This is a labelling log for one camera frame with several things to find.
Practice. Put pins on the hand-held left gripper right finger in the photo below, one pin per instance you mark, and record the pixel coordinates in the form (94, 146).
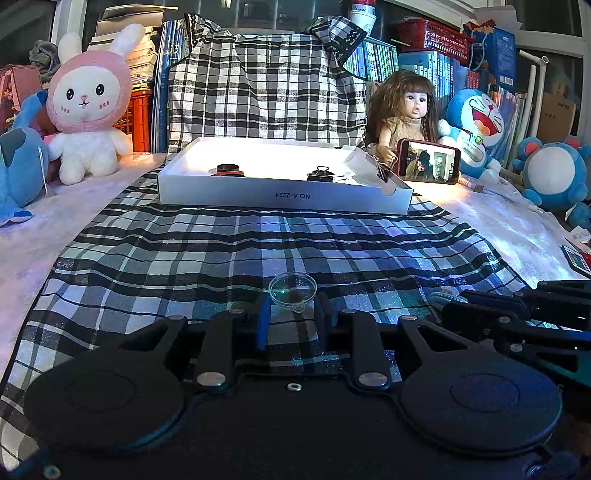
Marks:
(327, 318)

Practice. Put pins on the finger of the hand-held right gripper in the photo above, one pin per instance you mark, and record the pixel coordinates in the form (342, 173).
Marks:
(508, 337)
(494, 299)

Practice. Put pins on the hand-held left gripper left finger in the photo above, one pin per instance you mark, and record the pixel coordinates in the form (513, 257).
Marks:
(262, 323)

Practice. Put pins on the pale blue hair clip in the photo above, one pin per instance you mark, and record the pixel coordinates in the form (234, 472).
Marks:
(443, 300)

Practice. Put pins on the white cardboard box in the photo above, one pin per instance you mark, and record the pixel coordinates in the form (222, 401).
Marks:
(277, 196)

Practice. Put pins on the black binder clip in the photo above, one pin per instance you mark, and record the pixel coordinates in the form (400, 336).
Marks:
(320, 176)
(383, 174)

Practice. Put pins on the red toy sausage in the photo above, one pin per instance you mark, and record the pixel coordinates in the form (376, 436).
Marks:
(226, 174)

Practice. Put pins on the black round lid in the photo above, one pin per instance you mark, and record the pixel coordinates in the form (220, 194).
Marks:
(228, 167)

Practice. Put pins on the flat black white plaid cloth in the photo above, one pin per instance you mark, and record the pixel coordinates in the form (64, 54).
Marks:
(231, 240)

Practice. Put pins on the round blue mouse plush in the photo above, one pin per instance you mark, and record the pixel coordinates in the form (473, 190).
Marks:
(551, 175)

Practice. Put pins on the red-cased smartphone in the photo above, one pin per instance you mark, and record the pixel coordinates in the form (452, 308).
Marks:
(429, 161)

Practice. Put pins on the blue cat plush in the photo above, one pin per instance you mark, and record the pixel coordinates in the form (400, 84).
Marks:
(475, 115)

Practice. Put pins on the white plastic pipe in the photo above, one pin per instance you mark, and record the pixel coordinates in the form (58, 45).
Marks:
(531, 92)

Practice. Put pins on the long-haired doll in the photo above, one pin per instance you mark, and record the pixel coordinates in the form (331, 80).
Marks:
(415, 99)

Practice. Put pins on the draped black white plaid cloth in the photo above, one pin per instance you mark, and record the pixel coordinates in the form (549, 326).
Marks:
(268, 92)

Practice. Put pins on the row of light blue books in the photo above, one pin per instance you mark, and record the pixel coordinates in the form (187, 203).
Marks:
(429, 69)

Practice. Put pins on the red plastic crate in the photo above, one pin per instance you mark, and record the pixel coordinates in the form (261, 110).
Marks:
(138, 115)

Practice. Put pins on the blue printed box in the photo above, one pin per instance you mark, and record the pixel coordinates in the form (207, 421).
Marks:
(501, 55)

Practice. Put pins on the row of upright blue books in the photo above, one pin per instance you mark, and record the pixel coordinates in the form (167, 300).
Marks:
(161, 92)

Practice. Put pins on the row of teal books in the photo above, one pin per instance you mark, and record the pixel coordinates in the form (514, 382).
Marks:
(381, 60)

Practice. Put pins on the red mesh basket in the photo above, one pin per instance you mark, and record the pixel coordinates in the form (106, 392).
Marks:
(434, 34)

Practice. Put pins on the pink hooded rabbit plush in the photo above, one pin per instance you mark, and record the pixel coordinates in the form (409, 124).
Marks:
(85, 97)

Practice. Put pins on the blue spotted plush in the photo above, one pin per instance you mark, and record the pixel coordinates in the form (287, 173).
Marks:
(18, 170)

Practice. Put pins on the stack of white books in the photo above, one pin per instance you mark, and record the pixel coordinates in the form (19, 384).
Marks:
(138, 55)

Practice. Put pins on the white paper cup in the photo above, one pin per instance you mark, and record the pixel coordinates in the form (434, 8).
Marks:
(362, 14)

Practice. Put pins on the pink bag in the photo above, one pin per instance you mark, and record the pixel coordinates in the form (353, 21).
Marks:
(18, 83)

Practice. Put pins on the grey cloth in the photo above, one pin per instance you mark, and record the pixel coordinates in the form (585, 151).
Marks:
(44, 53)

